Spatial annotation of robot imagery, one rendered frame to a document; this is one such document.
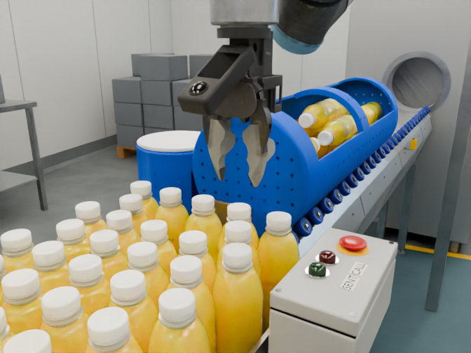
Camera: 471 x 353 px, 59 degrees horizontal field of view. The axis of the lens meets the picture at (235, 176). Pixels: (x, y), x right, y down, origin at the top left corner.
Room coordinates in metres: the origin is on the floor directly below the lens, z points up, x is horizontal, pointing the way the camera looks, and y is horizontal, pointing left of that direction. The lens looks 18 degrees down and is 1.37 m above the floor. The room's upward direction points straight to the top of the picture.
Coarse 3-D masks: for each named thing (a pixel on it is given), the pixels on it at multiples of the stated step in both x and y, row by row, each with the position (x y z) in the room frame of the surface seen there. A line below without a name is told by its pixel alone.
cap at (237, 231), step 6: (228, 222) 0.57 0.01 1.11; (234, 222) 0.57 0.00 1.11; (240, 222) 0.57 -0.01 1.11; (246, 222) 0.57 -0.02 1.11; (228, 228) 0.55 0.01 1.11; (234, 228) 0.55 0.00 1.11; (240, 228) 0.55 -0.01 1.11; (246, 228) 0.55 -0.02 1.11; (228, 234) 0.55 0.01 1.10; (234, 234) 0.54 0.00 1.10; (240, 234) 0.54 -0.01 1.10; (246, 234) 0.55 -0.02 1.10; (234, 240) 0.55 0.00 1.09; (240, 240) 0.54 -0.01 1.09; (246, 240) 0.55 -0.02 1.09
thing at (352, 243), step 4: (344, 236) 0.52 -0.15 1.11; (348, 236) 0.51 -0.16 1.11; (352, 236) 0.51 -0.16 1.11; (356, 236) 0.51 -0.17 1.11; (340, 240) 0.50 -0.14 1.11; (344, 240) 0.50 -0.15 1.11; (348, 240) 0.50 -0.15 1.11; (352, 240) 0.50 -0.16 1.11; (356, 240) 0.50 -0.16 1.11; (360, 240) 0.50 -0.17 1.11; (364, 240) 0.50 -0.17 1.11; (344, 244) 0.49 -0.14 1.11; (348, 244) 0.49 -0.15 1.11; (352, 244) 0.49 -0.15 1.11; (356, 244) 0.49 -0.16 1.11; (360, 244) 0.49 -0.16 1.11; (364, 244) 0.49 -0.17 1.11; (348, 248) 0.49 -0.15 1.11; (352, 248) 0.49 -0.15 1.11; (356, 248) 0.48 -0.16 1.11; (360, 248) 0.49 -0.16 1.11; (364, 248) 0.49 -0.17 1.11
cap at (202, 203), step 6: (192, 198) 0.67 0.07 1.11; (198, 198) 0.67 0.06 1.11; (204, 198) 0.67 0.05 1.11; (210, 198) 0.67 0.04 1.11; (192, 204) 0.67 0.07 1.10; (198, 204) 0.65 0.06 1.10; (204, 204) 0.65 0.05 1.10; (210, 204) 0.66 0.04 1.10; (198, 210) 0.66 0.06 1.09; (204, 210) 0.65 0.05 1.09; (210, 210) 0.66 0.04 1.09
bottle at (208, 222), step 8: (192, 208) 0.68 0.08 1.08; (192, 216) 0.66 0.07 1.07; (200, 216) 0.66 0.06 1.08; (208, 216) 0.66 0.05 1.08; (216, 216) 0.67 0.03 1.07; (192, 224) 0.65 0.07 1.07; (200, 224) 0.65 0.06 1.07; (208, 224) 0.65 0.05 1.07; (216, 224) 0.66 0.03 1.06; (208, 232) 0.64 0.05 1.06; (216, 232) 0.65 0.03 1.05; (208, 240) 0.64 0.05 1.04; (216, 240) 0.65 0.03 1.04; (208, 248) 0.64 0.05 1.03; (216, 248) 0.65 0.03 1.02; (216, 256) 0.65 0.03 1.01
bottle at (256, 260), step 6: (228, 240) 0.55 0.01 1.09; (222, 246) 0.56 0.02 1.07; (252, 246) 0.56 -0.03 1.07; (222, 252) 0.55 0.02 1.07; (252, 252) 0.55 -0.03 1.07; (222, 258) 0.54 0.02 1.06; (252, 258) 0.54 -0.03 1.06; (258, 258) 0.55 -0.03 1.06; (216, 264) 0.55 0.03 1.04; (258, 264) 0.55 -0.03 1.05; (258, 270) 0.54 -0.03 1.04
